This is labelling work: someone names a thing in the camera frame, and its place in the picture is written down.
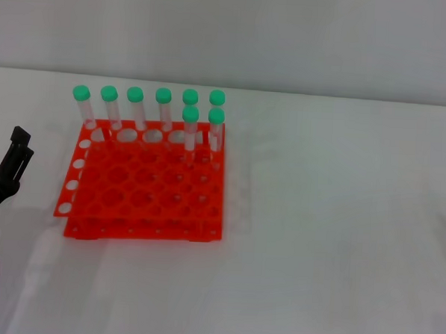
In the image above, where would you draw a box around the clear tube with green cap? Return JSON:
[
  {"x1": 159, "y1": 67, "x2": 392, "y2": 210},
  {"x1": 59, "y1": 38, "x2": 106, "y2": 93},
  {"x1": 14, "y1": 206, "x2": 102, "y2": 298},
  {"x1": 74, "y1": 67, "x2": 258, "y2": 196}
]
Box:
[
  {"x1": 125, "y1": 86, "x2": 150, "y2": 132},
  {"x1": 206, "y1": 107, "x2": 227, "y2": 154},
  {"x1": 153, "y1": 87, "x2": 175, "y2": 132},
  {"x1": 179, "y1": 105, "x2": 202, "y2": 165},
  {"x1": 182, "y1": 89, "x2": 200, "y2": 109},
  {"x1": 70, "y1": 84, "x2": 99, "y2": 130},
  {"x1": 208, "y1": 89, "x2": 227, "y2": 109},
  {"x1": 98, "y1": 85, "x2": 125, "y2": 130}
]

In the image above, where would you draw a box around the orange plastic test tube rack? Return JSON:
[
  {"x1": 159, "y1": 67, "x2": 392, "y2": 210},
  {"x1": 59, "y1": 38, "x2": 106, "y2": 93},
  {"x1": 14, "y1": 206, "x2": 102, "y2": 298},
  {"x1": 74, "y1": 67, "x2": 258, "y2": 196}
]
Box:
[{"x1": 52, "y1": 115, "x2": 229, "y2": 247}]

